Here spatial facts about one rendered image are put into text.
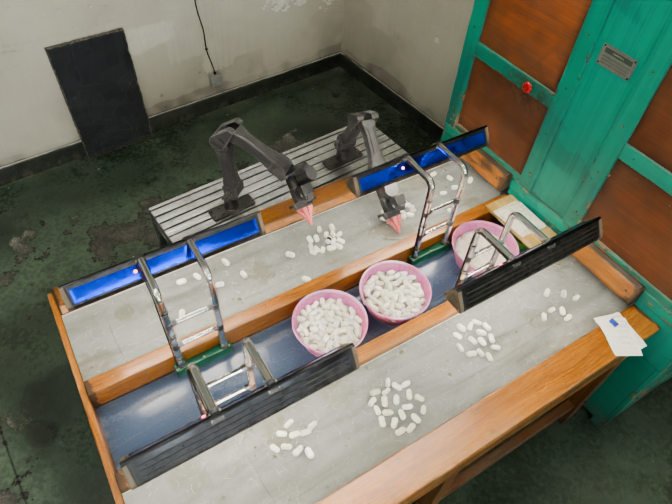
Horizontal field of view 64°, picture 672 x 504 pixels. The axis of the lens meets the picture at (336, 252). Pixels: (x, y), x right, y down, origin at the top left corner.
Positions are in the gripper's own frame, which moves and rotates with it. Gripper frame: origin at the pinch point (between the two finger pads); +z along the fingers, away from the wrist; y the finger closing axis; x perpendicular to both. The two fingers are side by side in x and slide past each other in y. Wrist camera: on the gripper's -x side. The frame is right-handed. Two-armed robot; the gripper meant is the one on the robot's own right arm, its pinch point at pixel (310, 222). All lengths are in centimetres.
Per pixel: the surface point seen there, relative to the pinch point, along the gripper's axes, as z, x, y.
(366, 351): 47, -32, -10
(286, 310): 25.8, -10.0, -24.8
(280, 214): -7.7, 13.3, -5.9
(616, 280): 61, -52, 83
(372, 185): -4.3, -28.5, 16.2
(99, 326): 6, 5, -84
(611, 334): 75, -56, 68
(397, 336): 47, -32, 2
